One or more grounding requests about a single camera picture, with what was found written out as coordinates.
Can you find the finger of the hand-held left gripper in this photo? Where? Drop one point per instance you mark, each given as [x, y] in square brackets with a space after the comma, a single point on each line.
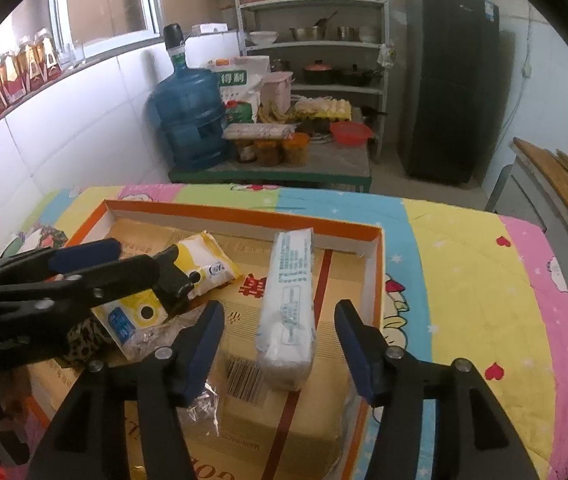
[84, 255]
[89, 290]

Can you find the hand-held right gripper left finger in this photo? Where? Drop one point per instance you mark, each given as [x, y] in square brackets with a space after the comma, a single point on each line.
[204, 355]

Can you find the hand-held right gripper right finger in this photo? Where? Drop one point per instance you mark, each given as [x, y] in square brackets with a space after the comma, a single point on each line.
[359, 355]

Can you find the leopard print scrunchie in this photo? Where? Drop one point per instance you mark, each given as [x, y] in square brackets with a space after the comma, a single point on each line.
[84, 337]

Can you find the orange rimmed cardboard box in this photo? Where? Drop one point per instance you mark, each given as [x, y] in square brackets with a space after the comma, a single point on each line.
[329, 285]

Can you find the white cotton pad pack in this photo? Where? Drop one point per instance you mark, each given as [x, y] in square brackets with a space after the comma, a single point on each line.
[286, 320]

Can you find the yellow white tissue packet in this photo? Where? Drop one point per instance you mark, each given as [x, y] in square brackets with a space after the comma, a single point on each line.
[204, 260]

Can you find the colourful printed blanket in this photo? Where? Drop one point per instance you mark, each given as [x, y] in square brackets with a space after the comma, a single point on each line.
[464, 285]

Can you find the blue water jug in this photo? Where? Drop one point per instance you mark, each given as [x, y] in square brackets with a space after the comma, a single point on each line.
[189, 110]

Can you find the low green table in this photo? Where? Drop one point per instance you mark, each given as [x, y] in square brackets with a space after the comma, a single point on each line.
[334, 160]

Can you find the clear drinking glass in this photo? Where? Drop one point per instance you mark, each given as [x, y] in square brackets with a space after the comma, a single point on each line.
[76, 55]

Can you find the long noodle pack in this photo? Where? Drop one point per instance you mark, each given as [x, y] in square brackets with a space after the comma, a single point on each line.
[259, 131]

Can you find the red plastic colander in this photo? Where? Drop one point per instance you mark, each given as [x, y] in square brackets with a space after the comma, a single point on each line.
[353, 132]

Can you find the grey kitchen counter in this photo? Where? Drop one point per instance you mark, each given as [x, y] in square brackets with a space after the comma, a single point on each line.
[529, 210]

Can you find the black water pump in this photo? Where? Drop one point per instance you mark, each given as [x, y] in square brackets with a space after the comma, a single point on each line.
[174, 40]

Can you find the bunch of bananas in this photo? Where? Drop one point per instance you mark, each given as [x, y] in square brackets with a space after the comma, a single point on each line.
[271, 116]

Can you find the white green sack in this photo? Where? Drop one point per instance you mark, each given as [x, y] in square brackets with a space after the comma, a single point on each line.
[239, 80]

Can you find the tray of eggs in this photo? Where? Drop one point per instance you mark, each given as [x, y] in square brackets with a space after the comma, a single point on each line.
[324, 109]

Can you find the pink plastic container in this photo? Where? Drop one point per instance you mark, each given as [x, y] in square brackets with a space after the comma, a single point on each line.
[279, 90]

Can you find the aluminium sliding window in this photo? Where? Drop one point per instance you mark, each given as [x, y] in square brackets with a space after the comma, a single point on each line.
[109, 0]

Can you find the wooden cutting board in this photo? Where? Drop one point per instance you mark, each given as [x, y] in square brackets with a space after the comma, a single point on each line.
[559, 185]

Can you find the black wok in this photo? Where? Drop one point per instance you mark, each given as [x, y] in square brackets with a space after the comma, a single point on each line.
[359, 77]

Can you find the white bowl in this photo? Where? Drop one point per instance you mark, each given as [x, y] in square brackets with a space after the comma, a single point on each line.
[263, 37]

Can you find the dark grey refrigerator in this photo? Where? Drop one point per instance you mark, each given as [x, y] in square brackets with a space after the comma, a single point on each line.
[444, 85]

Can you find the red clay pot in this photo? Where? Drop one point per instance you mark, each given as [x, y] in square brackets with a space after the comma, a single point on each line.
[320, 72]

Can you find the white metal shelf rack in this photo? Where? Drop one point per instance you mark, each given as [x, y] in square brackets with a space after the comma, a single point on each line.
[314, 45]

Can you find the steel bowl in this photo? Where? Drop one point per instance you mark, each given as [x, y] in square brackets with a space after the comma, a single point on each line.
[306, 33]

